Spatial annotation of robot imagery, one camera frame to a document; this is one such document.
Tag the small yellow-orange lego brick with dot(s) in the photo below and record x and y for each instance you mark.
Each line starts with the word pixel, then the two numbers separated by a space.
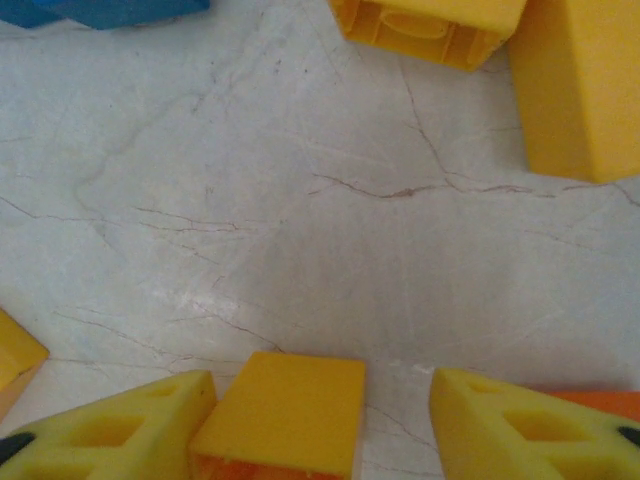
pixel 290 400

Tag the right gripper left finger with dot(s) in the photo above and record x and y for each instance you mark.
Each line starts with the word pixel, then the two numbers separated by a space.
pixel 170 420

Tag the long yellow lego brick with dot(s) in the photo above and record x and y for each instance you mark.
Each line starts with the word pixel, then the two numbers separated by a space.
pixel 575 100

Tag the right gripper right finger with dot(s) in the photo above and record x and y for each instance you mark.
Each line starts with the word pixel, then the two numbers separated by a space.
pixel 475 415

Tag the small blue lego brick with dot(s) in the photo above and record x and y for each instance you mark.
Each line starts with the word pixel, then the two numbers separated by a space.
pixel 100 12

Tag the small yellow lego brick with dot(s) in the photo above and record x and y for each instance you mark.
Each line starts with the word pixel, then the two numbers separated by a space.
pixel 360 15
pixel 15 345

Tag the long orange lego brick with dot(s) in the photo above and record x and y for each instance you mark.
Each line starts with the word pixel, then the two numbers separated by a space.
pixel 610 402

